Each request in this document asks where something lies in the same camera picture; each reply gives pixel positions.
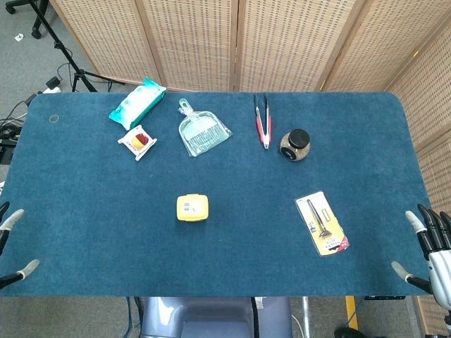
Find woven folding screen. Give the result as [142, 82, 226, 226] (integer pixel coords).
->
[49, 0, 451, 335]

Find black cable bundle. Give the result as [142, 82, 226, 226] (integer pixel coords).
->
[0, 93, 39, 144]

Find clear green dustpan in bag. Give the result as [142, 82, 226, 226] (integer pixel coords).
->
[178, 98, 233, 158]

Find white snack packet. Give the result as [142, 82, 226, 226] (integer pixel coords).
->
[117, 125, 158, 162]

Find yellow floor tape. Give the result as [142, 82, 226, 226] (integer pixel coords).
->
[345, 295, 360, 332]

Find glass jar with black lid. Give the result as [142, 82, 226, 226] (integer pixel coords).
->
[279, 129, 311, 163]

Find black tripod stand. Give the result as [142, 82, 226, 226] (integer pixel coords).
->
[30, 0, 126, 93]

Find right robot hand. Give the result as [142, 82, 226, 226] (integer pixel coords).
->
[390, 203, 451, 306]

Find green box with yellow lid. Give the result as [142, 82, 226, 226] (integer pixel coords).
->
[175, 194, 209, 223]

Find teal wet wipes pack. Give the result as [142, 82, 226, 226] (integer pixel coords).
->
[108, 76, 168, 130]

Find red steel tongs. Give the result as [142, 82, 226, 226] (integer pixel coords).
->
[253, 92, 273, 150]

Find razor in yellow blister pack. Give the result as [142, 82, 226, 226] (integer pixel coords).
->
[295, 191, 351, 258]

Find silver table leg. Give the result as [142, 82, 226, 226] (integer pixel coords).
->
[301, 296, 311, 338]

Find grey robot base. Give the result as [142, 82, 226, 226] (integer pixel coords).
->
[140, 296, 293, 338]

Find blue cable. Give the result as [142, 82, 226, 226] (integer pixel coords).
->
[125, 296, 137, 338]

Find black chair base with casters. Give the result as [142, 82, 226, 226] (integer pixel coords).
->
[5, 0, 50, 39]

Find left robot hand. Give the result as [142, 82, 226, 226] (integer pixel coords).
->
[0, 201, 40, 290]

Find blue table mat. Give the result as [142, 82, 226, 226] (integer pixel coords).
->
[0, 92, 436, 297]

